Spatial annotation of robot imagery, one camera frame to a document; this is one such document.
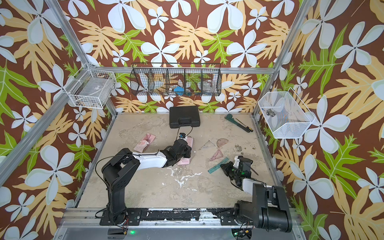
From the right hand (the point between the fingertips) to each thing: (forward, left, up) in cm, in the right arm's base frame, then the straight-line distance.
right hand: (219, 164), depth 91 cm
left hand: (+11, +18, +4) cm, 21 cm away
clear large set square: (+15, +6, -2) cm, 17 cm away
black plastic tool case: (+37, +23, +4) cm, 44 cm away
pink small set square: (+8, 0, -2) cm, 8 cm away
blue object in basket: (+38, +25, +27) cm, 53 cm away
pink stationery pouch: (+16, +50, 0) cm, 52 cm away
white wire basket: (+31, +74, +34) cm, 87 cm away
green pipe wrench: (+41, -13, -1) cm, 43 cm away
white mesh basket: (+17, -36, +25) cm, 47 cm away
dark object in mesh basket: (+21, -28, +24) cm, 43 cm away
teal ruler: (-1, +1, -2) cm, 2 cm away
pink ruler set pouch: (+1, +20, +1) cm, 20 cm away
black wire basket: (+47, +27, +30) cm, 62 cm away
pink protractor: (+18, -4, -3) cm, 19 cm away
